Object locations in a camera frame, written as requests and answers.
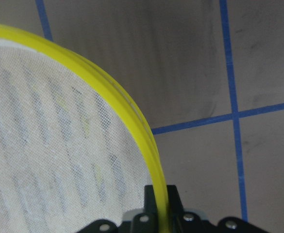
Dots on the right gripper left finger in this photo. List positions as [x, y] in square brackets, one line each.
[150, 210]

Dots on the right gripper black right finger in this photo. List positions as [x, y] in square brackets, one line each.
[175, 209]

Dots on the yellow steamer layer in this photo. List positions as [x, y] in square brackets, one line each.
[74, 146]

